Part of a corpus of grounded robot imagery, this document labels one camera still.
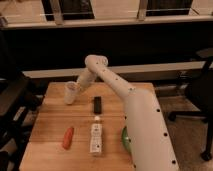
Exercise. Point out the white ceramic cup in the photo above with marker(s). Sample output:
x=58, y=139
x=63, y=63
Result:
x=71, y=91

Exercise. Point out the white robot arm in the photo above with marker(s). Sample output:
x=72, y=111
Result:
x=150, y=143

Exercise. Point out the green ceramic bowl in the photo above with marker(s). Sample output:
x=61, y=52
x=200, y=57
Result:
x=125, y=140

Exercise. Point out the black rectangular block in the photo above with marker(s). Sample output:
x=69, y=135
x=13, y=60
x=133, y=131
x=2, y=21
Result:
x=97, y=105

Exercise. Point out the orange carrot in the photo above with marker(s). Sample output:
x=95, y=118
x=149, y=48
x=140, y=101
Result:
x=68, y=138

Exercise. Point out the black chair at left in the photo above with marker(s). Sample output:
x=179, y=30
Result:
x=17, y=98

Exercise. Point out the black office chair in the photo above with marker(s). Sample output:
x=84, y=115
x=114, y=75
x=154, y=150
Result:
x=200, y=93

